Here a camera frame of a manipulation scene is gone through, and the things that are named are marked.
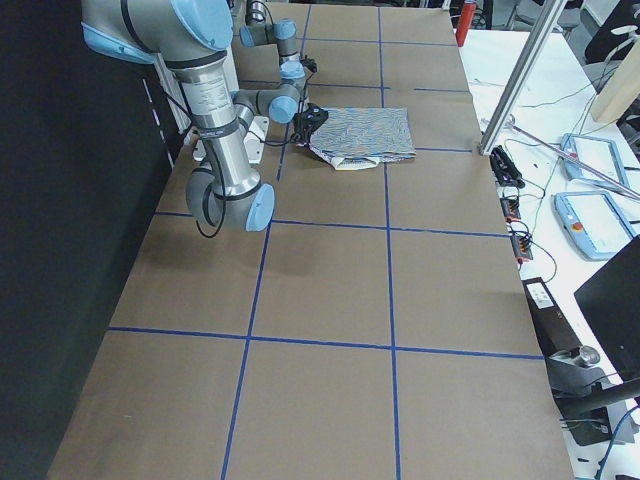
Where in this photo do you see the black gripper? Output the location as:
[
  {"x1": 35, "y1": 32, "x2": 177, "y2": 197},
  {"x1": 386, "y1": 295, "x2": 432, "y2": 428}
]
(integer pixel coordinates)
[{"x1": 292, "y1": 102, "x2": 328, "y2": 147}]

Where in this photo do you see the blue white striped polo shirt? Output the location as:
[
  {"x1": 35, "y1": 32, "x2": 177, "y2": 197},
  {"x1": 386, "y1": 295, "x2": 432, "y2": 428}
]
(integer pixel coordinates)
[{"x1": 305, "y1": 107, "x2": 416, "y2": 171}]

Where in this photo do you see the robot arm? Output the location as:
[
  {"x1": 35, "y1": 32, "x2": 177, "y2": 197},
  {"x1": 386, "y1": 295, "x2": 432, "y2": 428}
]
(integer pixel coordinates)
[
  {"x1": 239, "y1": 1, "x2": 301, "y2": 64},
  {"x1": 81, "y1": 0, "x2": 328, "y2": 232}
]

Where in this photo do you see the red bottle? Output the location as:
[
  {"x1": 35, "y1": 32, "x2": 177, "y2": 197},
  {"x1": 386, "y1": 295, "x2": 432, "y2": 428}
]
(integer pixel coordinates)
[{"x1": 457, "y1": 0, "x2": 477, "y2": 34}]

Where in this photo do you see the upper teach pendant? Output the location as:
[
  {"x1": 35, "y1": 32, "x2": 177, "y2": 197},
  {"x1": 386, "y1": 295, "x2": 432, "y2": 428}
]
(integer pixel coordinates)
[{"x1": 561, "y1": 134, "x2": 629, "y2": 190}]

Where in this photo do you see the teach pendant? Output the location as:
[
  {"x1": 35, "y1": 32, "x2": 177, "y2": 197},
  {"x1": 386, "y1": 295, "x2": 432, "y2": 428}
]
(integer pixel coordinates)
[
  {"x1": 553, "y1": 190, "x2": 636, "y2": 261},
  {"x1": 561, "y1": 134, "x2": 629, "y2": 190}
]

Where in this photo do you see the lower teach pendant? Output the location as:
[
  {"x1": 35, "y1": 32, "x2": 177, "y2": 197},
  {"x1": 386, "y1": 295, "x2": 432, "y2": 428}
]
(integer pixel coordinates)
[{"x1": 553, "y1": 190, "x2": 636, "y2": 261}]

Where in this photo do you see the black box with label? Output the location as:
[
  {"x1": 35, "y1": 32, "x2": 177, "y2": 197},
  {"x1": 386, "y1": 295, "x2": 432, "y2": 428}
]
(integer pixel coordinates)
[{"x1": 522, "y1": 277, "x2": 582, "y2": 357}]

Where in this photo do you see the black monitor corner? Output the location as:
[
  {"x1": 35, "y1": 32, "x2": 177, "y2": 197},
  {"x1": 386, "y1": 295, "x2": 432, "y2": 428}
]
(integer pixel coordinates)
[{"x1": 574, "y1": 237, "x2": 639, "y2": 380}]

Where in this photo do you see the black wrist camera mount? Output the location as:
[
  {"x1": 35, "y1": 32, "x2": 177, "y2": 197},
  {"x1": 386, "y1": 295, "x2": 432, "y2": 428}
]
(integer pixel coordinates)
[{"x1": 301, "y1": 56, "x2": 318, "y2": 74}]

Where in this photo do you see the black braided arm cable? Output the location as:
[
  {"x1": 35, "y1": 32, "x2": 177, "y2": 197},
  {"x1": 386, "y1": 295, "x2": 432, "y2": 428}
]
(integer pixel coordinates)
[{"x1": 193, "y1": 74, "x2": 311, "y2": 239}]

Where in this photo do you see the aluminium frame post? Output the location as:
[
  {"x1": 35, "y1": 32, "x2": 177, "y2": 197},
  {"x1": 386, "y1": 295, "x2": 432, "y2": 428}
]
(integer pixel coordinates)
[{"x1": 479, "y1": 0, "x2": 567, "y2": 155}]

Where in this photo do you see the black camera stand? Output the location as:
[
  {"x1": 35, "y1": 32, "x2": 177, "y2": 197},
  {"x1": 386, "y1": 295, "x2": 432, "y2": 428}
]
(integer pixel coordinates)
[{"x1": 545, "y1": 355, "x2": 639, "y2": 447}]

